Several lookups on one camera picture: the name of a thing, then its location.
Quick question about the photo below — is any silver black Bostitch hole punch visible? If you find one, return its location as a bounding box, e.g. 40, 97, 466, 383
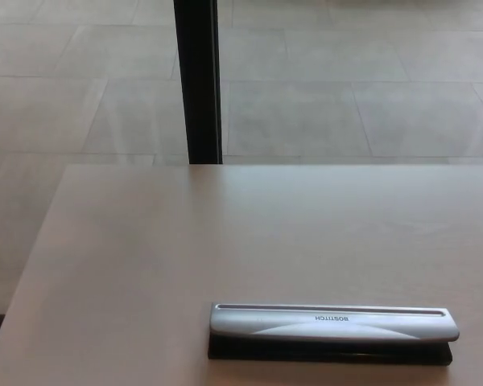
207, 302, 461, 368

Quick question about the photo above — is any black vertical window frame post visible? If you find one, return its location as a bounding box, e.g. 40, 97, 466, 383
173, 0, 224, 165

